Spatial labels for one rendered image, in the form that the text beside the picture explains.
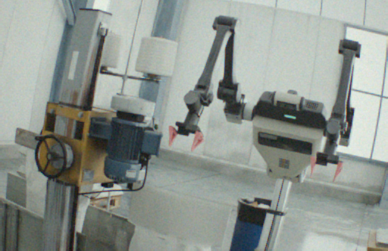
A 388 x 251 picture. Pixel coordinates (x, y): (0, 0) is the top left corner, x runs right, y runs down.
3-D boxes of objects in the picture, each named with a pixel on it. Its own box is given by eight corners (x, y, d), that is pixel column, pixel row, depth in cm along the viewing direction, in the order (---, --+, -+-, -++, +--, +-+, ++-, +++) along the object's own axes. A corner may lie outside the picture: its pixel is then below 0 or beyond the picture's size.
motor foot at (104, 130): (120, 142, 214) (123, 121, 214) (106, 142, 203) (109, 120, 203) (101, 137, 218) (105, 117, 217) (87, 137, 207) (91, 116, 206)
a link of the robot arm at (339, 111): (361, 48, 213) (340, 42, 217) (361, 41, 208) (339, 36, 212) (346, 135, 200) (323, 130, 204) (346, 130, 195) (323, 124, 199)
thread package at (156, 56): (177, 81, 228) (185, 42, 227) (161, 77, 212) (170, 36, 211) (144, 75, 234) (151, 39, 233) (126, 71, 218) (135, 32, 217)
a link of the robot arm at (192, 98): (214, 96, 223) (195, 92, 226) (208, 81, 213) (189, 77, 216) (204, 120, 218) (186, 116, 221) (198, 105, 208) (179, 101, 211)
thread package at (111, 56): (123, 70, 236) (131, 36, 236) (108, 67, 223) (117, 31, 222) (98, 67, 242) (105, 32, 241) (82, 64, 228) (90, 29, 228)
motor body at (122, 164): (144, 183, 216) (154, 123, 214) (126, 186, 202) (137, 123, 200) (113, 174, 221) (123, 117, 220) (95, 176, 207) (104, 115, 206)
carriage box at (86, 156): (117, 182, 234) (128, 114, 233) (77, 187, 203) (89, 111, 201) (75, 168, 243) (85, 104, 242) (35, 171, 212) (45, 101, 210)
